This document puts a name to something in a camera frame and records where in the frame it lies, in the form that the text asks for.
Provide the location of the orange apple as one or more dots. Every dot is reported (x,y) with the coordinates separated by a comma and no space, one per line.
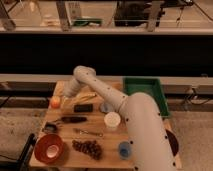
(55,102)

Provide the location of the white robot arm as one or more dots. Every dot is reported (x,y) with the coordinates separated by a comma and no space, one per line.
(150,146)

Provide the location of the white cup inside bowl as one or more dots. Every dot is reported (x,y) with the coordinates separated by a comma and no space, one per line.
(52,151)

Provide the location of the red bowl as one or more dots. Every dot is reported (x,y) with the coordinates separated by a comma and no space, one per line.
(43,143)

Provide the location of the grey round lid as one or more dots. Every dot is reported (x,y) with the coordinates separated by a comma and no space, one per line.
(106,108)

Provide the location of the white paper cup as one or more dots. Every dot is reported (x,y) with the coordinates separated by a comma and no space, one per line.
(112,121)

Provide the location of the yellow banana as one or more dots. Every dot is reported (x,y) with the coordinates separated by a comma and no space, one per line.
(78,99)

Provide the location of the green plastic bin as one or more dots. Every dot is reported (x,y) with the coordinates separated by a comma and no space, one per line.
(151,86)

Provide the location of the metal spoon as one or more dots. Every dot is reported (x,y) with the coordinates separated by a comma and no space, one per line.
(80,131)

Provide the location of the bunch of dark grapes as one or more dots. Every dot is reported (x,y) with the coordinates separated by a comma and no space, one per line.
(90,148)

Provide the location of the small black measuring cup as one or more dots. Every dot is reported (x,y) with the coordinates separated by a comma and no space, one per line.
(49,128)

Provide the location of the dark handled knife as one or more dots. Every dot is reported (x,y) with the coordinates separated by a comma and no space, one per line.
(71,119)

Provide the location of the black chair frame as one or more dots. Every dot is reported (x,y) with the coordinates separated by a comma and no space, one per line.
(9,164)

